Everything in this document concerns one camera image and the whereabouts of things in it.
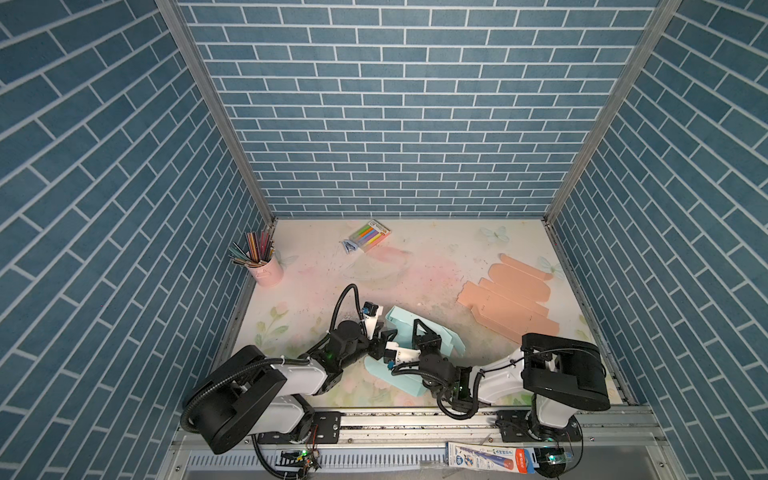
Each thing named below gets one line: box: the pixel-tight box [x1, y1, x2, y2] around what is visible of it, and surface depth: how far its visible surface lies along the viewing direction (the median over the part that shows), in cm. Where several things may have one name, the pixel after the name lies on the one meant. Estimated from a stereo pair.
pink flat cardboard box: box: [456, 253, 560, 344], surface depth 102 cm
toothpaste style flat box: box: [445, 442, 540, 473], surface depth 71 cm
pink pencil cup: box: [247, 257, 283, 287], surface depth 96 cm
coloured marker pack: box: [349, 218, 392, 253], surface depth 117 cm
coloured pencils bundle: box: [228, 228, 275, 268], surface depth 98 cm
